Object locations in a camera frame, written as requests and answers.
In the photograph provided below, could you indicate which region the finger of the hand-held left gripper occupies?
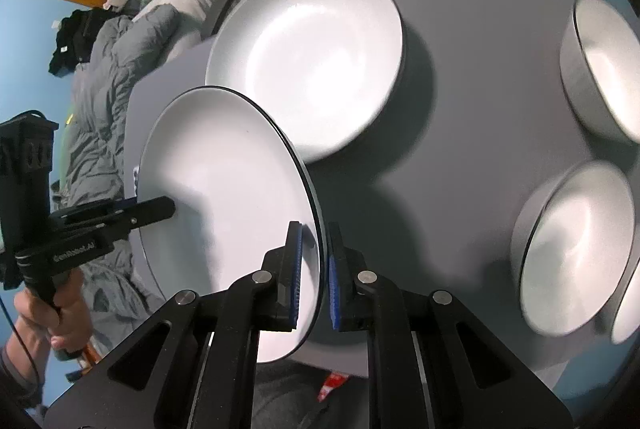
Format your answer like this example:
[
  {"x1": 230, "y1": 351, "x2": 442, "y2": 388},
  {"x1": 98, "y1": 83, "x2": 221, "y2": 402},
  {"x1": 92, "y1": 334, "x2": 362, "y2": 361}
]
[
  {"x1": 100, "y1": 196, "x2": 177, "y2": 240},
  {"x1": 50, "y1": 198, "x2": 137, "y2": 228}
]

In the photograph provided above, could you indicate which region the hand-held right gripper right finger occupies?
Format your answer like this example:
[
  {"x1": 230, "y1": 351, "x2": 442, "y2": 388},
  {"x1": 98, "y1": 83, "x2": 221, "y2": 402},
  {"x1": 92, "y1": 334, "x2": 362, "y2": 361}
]
[{"x1": 327, "y1": 223, "x2": 574, "y2": 429}]

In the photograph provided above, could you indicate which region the black clothing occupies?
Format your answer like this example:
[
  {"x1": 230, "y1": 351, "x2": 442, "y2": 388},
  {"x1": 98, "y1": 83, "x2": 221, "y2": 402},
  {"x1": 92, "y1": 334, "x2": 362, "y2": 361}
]
[{"x1": 47, "y1": 8, "x2": 122, "y2": 78}]

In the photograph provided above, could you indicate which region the white bowl dark rim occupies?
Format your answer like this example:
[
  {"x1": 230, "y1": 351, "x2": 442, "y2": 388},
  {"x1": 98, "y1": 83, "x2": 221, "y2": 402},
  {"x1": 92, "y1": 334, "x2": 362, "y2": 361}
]
[
  {"x1": 510, "y1": 159, "x2": 637, "y2": 337},
  {"x1": 559, "y1": 0, "x2": 640, "y2": 145},
  {"x1": 610, "y1": 259, "x2": 640, "y2": 345}
]

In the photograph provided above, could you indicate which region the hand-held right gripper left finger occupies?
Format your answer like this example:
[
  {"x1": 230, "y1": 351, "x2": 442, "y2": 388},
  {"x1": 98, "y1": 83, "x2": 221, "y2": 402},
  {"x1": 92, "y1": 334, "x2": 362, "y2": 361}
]
[{"x1": 44, "y1": 221, "x2": 304, "y2": 429}]

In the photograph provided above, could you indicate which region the person's left hand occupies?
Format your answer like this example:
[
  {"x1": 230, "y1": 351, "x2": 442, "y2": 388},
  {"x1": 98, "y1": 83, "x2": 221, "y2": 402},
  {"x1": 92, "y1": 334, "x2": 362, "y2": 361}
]
[{"x1": 14, "y1": 270, "x2": 94, "y2": 354}]

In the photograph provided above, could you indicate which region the person's left forearm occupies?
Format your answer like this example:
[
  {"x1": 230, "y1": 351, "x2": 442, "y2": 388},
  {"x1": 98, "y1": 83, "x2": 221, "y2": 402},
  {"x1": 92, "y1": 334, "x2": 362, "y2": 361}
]
[{"x1": 0, "y1": 315, "x2": 58, "y2": 410}]

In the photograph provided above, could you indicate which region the white plate dark rim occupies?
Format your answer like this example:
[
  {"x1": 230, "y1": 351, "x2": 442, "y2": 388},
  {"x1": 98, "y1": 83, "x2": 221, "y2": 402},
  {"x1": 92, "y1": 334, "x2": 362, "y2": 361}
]
[
  {"x1": 137, "y1": 86, "x2": 326, "y2": 365},
  {"x1": 205, "y1": 0, "x2": 405, "y2": 165}
]

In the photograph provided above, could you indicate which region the red white packet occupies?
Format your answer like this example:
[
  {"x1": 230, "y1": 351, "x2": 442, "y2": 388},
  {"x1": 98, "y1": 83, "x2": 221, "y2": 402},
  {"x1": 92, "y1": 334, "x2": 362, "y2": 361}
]
[{"x1": 320, "y1": 371, "x2": 351, "y2": 402}]

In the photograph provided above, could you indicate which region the grey duvet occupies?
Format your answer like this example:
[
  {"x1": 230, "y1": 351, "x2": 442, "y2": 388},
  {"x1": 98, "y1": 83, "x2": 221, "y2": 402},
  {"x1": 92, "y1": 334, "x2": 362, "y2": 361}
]
[{"x1": 60, "y1": 0, "x2": 201, "y2": 355}]

